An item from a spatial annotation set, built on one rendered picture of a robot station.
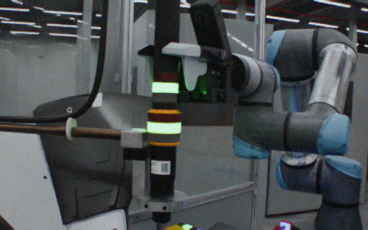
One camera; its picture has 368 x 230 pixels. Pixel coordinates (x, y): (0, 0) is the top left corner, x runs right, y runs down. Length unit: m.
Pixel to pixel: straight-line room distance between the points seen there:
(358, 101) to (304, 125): 4.49
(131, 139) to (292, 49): 0.62
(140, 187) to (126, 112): 0.17
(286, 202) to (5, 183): 4.07
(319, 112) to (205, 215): 1.11
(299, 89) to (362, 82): 4.16
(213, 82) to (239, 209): 1.41
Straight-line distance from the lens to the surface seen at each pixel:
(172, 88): 0.46
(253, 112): 0.67
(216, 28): 0.55
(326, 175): 1.16
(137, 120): 0.59
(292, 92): 1.04
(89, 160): 0.56
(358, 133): 5.17
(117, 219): 0.51
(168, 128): 0.45
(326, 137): 0.64
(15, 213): 0.73
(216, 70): 0.54
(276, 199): 4.50
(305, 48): 0.98
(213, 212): 1.73
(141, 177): 0.48
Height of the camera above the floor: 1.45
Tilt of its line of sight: 3 degrees down
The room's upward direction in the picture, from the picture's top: 2 degrees clockwise
